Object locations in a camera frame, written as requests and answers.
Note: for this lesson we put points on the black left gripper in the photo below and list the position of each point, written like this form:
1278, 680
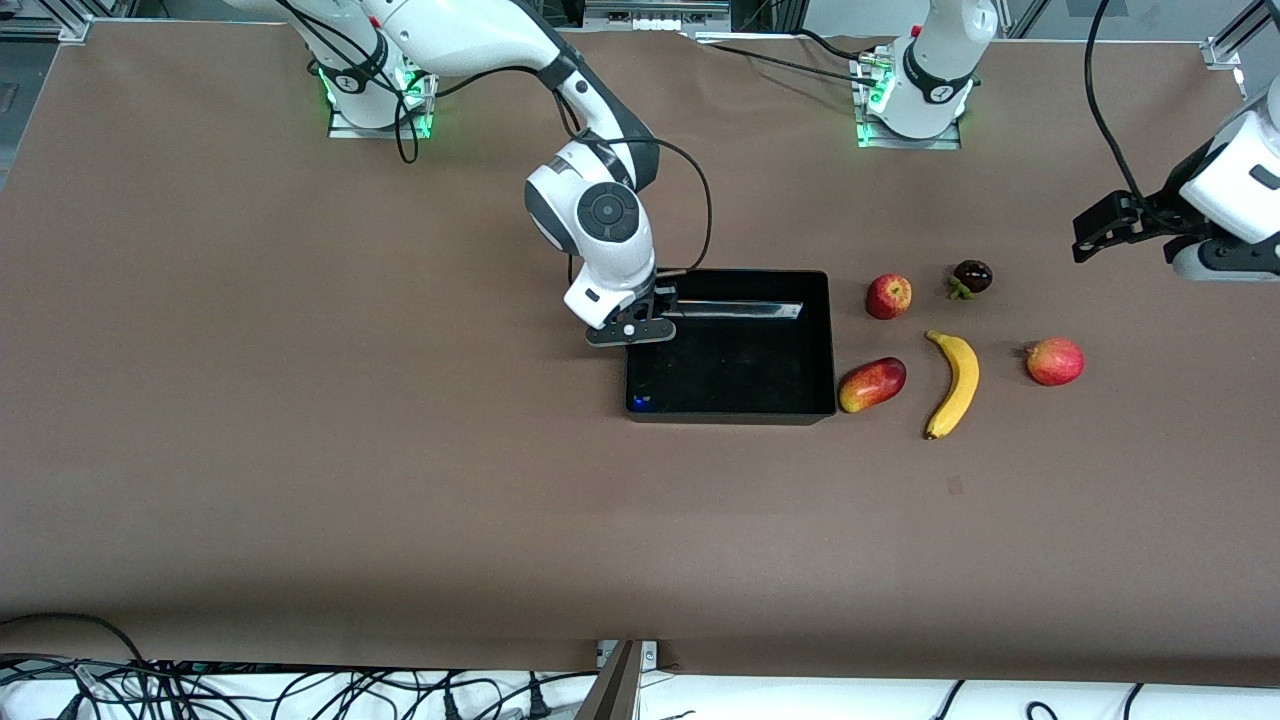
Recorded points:
1158, 214

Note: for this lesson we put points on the black rectangular plastic box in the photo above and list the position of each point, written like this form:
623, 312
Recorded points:
740, 370

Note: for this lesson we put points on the yellow banana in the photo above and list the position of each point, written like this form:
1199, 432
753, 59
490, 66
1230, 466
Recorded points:
962, 385

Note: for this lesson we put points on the red yellow apple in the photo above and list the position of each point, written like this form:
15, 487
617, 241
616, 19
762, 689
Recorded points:
888, 297

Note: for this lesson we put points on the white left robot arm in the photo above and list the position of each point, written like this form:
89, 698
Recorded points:
940, 70

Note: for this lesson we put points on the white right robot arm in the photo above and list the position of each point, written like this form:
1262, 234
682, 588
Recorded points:
600, 215

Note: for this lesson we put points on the dark purple mangosteen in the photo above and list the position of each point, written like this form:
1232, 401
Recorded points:
973, 276

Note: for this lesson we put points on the red yellow mango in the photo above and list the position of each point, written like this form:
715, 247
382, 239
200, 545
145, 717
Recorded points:
872, 385

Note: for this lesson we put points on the aluminium corner bracket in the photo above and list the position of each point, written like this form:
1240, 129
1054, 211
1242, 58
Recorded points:
1222, 52
78, 28

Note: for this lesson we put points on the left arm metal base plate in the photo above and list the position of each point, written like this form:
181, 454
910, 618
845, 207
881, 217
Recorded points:
870, 141

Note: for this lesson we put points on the small metal edge bracket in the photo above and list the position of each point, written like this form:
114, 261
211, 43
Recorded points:
650, 655

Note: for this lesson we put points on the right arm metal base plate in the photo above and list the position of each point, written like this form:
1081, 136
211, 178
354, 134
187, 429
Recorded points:
345, 129

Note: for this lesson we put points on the dark grey camera post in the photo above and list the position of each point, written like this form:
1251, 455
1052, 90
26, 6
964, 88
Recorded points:
615, 690

